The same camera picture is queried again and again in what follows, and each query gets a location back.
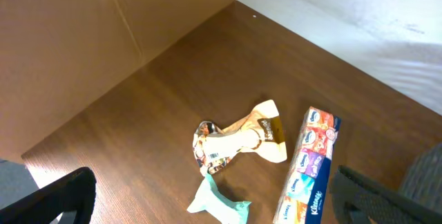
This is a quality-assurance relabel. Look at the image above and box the teal wrapped tissue pack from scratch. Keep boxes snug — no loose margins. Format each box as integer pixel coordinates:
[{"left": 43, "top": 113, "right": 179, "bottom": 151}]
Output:
[{"left": 186, "top": 174, "right": 251, "bottom": 224}]

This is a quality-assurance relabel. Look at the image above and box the grey plastic basket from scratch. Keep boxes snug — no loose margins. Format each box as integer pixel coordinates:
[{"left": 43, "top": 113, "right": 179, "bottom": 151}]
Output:
[{"left": 398, "top": 144, "right": 441, "bottom": 213}]

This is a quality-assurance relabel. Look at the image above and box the beige crumpled snack bag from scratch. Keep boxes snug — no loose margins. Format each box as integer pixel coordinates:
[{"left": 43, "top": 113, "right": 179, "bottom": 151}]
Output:
[{"left": 193, "top": 100, "right": 287, "bottom": 176}]

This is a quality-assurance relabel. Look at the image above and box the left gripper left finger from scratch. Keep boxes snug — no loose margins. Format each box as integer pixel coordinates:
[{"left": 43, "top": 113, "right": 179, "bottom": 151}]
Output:
[{"left": 1, "top": 167, "right": 97, "bottom": 224}]

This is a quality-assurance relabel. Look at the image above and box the Kleenex tissue multipack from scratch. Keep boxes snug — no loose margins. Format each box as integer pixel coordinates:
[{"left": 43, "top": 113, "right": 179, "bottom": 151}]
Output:
[{"left": 273, "top": 106, "right": 341, "bottom": 224}]

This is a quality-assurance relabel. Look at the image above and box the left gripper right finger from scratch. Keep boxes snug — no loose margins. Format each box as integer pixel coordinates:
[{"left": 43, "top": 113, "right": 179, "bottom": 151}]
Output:
[{"left": 329, "top": 165, "right": 441, "bottom": 224}]

